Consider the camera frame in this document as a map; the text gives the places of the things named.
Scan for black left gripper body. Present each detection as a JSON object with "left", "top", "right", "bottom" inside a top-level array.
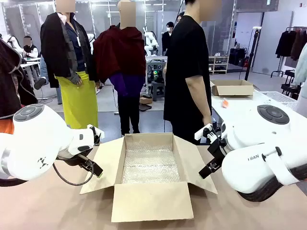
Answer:
[{"left": 78, "top": 154, "right": 98, "bottom": 173}]

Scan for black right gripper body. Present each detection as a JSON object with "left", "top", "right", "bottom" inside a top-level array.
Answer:
[{"left": 207, "top": 138, "right": 227, "bottom": 166}]

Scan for person's right forearm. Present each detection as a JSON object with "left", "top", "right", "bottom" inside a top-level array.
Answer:
[{"left": 186, "top": 73, "right": 212, "bottom": 120}]

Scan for white side table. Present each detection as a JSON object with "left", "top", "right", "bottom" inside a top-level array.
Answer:
[{"left": 209, "top": 80, "right": 307, "bottom": 131}]

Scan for bubble wrap box liner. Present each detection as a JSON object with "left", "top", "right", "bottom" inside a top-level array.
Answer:
[{"left": 121, "top": 143, "right": 181, "bottom": 184}]

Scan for large open cardboard box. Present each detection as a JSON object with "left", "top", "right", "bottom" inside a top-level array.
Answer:
[{"left": 80, "top": 132, "right": 218, "bottom": 223}]

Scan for small cardboard box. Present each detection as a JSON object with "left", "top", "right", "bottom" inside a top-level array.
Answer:
[{"left": 210, "top": 79, "right": 255, "bottom": 97}]

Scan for white perforated basket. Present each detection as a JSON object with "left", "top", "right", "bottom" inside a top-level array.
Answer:
[{"left": 260, "top": 91, "right": 298, "bottom": 110}]

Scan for grey step stool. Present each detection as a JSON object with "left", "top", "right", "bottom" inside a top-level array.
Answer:
[{"left": 150, "top": 81, "right": 166, "bottom": 102}]

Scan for white shoe shelf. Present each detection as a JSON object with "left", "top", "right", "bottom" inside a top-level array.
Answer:
[{"left": 208, "top": 55, "right": 230, "bottom": 75}]

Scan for orange cloth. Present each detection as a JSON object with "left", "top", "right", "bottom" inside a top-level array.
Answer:
[{"left": 0, "top": 118, "right": 15, "bottom": 135}]

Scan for mannequin black jacket yellow skirt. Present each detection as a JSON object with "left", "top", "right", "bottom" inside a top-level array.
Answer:
[{"left": 40, "top": 0, "right": 100, "bottom": 130}]

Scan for person in jeans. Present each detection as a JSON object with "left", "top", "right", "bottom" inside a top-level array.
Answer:
[{"left": 33, "top": 55, "right": 63, "bottom": 105}]

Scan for black bags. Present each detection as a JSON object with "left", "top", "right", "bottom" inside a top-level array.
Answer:
[{"left": 228, "top": 47, "right": 248, "bottom": 67}]

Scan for person in black t-shirt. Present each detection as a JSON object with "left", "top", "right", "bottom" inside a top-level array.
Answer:
[{"left": 163, "top": 0, "right": 218, "bottom": 146}]

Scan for black metal stool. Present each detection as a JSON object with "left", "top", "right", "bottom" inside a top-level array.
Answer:
[{"left": 270, "top": 69, "right": 297, "bottom": 97}]

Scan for black tripod stand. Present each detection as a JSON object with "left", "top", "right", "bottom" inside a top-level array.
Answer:
[{"left": 244, "top": 27, "right": 262, "bottom": 81}]

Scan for white workbench with green light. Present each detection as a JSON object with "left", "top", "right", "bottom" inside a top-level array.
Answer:
[{"left": 144, "top": 55, "right": 168, "bottom": 95}]

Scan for mannequin maroon shawl purple sleeves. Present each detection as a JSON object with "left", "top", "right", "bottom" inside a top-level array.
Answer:
[{"left": 93, "top": 0, "right": 147, "bottom": 136}]

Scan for white background desk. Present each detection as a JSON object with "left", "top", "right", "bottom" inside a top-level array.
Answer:
[{"left": 20, "top": 57, "right": 42, "bottom": 94}]

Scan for dark brown hanging garment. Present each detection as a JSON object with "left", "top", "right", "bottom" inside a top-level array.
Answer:
[{"left": 0, "top": 39, "right": 38, "bottom": 119}]

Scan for pale hanging garment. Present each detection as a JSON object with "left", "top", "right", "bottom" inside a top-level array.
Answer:
[{"left": 293, "top": 42, "right": 307, "bottom": 118}]

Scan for person with face mask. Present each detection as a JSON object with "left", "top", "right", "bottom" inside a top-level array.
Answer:
[{"left": 161, "top": 21, "right": 175, "bottom": 56}]

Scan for seated person at desk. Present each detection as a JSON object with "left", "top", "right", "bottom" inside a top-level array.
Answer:
[{"left": 23, "top": 35, "right": 40, "bottom": 58}]

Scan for clothes rack with dark garments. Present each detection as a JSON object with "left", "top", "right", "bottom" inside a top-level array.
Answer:
[{"left": 275, "top": 25, "right": 307, "bottom": 62}]

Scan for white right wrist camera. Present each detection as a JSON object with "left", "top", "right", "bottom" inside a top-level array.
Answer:
[{"left": 194, "top": 123, "right": 214, "bottom": 141}]

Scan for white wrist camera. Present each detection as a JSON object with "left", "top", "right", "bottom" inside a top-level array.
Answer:
[
  {"left": 194, "top": 123, "right": 214, "bottom": 141},
  {"left": 86, "top": 124, "right": 106, "bottom": 140}
]

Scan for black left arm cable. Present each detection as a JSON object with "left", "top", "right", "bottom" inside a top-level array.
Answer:
[{"left": 52, "top": 162, "right": 94, "bottom": 186}]

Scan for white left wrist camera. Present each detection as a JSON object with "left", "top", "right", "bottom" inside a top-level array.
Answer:
[{"left": 86, "top": 124, "right": 106, "bottom": 140}]

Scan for black right arm hose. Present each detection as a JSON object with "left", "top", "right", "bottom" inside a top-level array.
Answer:
[{"left": 237, "top": 165, "right": 307, "bottom": 203}]

